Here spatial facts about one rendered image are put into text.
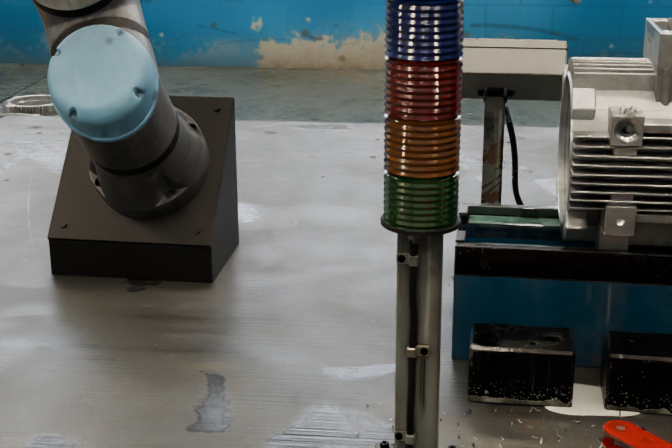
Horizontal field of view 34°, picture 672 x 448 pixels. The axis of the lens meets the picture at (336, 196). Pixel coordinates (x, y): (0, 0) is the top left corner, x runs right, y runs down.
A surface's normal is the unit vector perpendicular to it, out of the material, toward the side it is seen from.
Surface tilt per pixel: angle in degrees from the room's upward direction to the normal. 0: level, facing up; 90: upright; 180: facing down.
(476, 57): 51
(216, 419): 0
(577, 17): 90
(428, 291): 90
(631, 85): 88
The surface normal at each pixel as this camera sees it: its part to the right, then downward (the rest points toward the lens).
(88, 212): -0.11, -0.42
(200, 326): 0.00, -0.95
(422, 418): -0.14, 0.30
